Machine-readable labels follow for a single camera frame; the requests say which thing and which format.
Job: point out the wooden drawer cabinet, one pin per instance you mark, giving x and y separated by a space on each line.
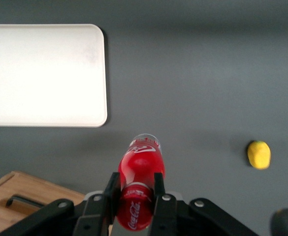
1 196

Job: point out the cream rectangular tray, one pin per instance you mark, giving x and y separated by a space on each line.
42 76

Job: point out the red coke bottle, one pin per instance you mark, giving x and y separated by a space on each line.
140 162

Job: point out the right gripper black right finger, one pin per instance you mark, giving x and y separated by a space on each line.
166 214

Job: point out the yellow lemon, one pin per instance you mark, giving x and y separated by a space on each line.
259 155

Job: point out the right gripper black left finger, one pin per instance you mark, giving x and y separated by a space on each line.
97 211

